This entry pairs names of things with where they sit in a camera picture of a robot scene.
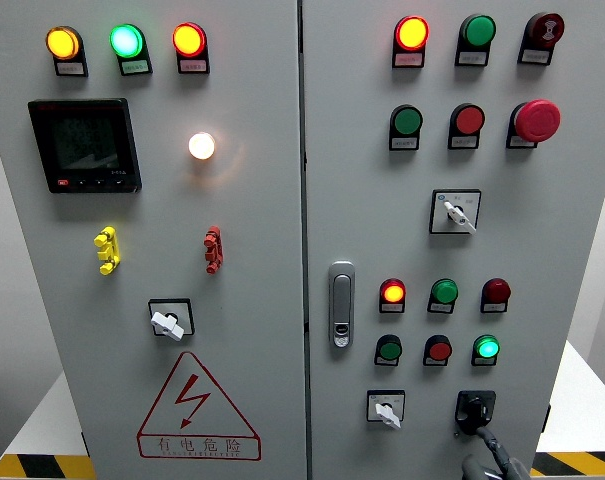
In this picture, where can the black knob turn switch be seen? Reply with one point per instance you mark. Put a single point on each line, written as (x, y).
(474, 410)

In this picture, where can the black door hinge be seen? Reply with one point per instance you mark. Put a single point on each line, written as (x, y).
(546, 419)
(83, 442)

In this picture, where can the black yellow striped tape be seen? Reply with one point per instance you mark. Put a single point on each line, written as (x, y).
(582, 465)
(42, 467)

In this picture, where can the small label plate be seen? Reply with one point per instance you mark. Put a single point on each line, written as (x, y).
(193, 65)
(384, 362)
(492, 308)
(71, 68)
(390, 308)
(403, 143)
(471, 58)
(135, 66)
(518, 142)
(482, 362)
(463, 142)
(534, 56)
(408, 59)
(439, 308)
(432, 363)

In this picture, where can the small green lamp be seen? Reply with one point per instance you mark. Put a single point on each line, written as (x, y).
(445, 291)
(487, 347)

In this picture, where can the small red push button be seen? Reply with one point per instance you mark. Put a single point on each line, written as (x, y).
(439, 350)

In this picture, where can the small green push button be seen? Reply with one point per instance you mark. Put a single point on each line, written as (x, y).
(390, 350)

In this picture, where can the small red lamp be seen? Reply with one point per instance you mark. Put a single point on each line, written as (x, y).
(497, 291)
(393, 292)

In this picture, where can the silver door lock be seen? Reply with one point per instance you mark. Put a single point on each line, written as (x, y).
(342, 300)

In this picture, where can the pale grey cabinet door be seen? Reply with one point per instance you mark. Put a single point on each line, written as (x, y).
(372, 225)
(252, 240)

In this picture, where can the red warning triangle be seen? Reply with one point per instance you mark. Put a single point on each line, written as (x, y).
(192, 397)

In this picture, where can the large red stop button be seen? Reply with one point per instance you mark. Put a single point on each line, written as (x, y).
(538, 121)

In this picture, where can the large red push button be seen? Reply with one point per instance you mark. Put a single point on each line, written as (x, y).
(469, 119)

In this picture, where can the large green push button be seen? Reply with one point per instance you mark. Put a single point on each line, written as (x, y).
(408, 120)

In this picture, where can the large green lamp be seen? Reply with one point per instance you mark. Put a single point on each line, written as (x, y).
(125, 40)
(479, 30)

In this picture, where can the dark red buzzer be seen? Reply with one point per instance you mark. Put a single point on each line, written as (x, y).
(547, 28)

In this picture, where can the white lamp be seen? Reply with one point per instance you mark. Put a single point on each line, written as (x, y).
(202, 146)

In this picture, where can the large red lamp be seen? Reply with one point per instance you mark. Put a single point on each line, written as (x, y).
(189, 39)
(411, 33)

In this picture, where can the black display meter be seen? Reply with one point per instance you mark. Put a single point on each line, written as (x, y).
(84, 145)

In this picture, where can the large yellow lamp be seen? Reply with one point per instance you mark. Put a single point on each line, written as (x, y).
(62, 42)

